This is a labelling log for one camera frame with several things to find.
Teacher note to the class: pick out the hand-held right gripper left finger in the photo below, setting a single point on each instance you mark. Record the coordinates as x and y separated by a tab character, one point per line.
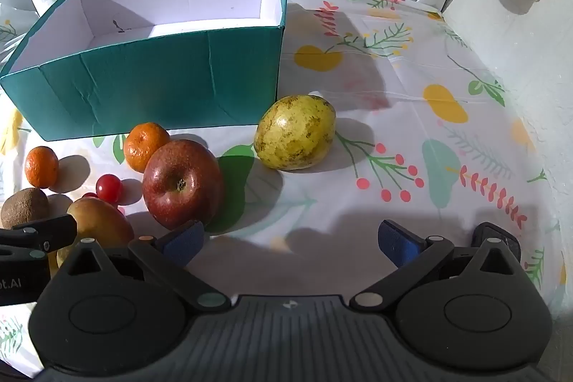
186	241

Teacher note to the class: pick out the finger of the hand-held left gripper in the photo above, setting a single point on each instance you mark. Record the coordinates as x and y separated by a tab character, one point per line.
53	230
22	254

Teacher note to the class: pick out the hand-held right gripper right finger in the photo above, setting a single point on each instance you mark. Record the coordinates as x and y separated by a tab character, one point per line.
396	245

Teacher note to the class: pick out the brown kiwi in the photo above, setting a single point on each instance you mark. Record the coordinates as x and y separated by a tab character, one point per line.
24	206

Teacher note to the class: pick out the brown-yellow pear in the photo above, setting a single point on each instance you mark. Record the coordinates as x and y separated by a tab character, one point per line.
100	220

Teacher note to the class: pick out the red apple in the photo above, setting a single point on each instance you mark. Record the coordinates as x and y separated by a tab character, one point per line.
179	185

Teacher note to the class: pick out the small orange tangerine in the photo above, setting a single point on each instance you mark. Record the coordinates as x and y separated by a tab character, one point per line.
41	167

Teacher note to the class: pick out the large orange tangerine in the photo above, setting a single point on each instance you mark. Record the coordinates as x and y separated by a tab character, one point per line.
143	142

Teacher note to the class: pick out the yellow-green spotted pear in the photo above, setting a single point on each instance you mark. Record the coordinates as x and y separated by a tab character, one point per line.
295	131

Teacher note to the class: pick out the teal cardboard box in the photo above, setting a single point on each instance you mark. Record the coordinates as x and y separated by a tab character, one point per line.
156	86

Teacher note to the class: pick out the floral white tablecloth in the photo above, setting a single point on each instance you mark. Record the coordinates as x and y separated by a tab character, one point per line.
358	194

